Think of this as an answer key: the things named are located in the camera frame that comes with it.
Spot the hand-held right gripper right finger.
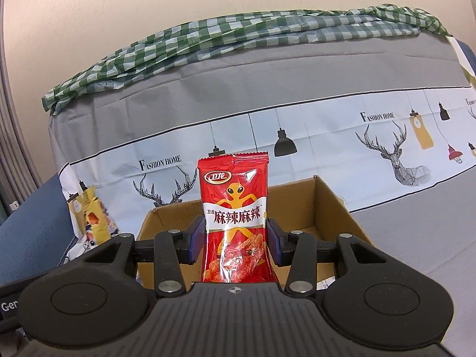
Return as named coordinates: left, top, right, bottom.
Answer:
left=267, top=218, right=395, bottom=299

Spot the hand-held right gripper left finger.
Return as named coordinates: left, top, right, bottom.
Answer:
left=79, top=217, right=206, bottom=299

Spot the red spicy strip packet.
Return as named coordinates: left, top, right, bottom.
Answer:
left=196, top=151, right=274, bottom=284

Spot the brown cardboard box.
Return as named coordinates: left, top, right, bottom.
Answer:
left=136, top=175, right=378, bottom=291

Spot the yellow snack packet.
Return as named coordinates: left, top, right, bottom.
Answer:
left=76, top=188, right=118, bottom=248

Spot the blue fabric cushion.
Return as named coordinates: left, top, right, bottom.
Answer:
left=0, top=173, right=80, bottom=287

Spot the grey deer print sofa cover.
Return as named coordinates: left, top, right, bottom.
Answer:
left=41, top=32, right=476, bottom=357

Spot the grey curtain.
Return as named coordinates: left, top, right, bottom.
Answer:
left=0, top=0, right=43, bottom=216

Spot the green checked cloth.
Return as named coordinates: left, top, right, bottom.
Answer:
left=41, top=3, right=456, bottom=114

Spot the white blue patterned cushion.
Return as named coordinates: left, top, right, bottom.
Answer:
left=446, top=36, right=476, bottom=90

